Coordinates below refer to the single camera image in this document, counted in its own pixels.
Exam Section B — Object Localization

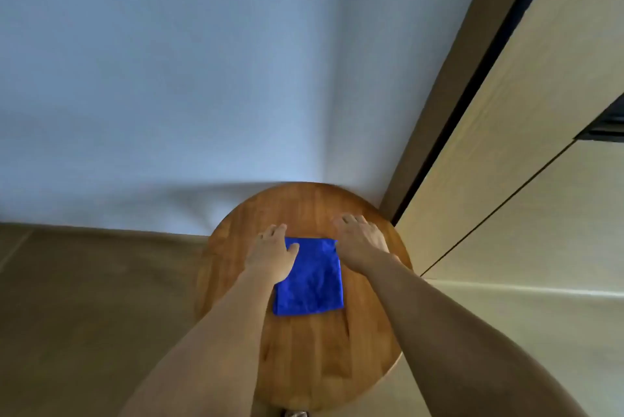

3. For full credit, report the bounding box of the person's right hand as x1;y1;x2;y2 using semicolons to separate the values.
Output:
332;214;391;271

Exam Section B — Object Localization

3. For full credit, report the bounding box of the person's left hand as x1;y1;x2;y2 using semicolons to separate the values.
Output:
243;224;301;284

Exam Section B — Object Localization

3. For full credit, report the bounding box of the blue microfibre cloth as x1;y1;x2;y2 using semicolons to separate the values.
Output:
272;237;345;317

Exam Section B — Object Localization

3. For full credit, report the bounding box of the light wooden wardrobe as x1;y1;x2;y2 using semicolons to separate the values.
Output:
380;0;624;295

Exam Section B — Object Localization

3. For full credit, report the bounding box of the person's left forearm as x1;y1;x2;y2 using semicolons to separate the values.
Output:
119;267;293;417

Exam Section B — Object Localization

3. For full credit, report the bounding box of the person's right forearm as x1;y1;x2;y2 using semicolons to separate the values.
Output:
348;253;588;417

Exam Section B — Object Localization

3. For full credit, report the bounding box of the round wooden table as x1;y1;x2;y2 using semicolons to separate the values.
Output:
194;181;414;412

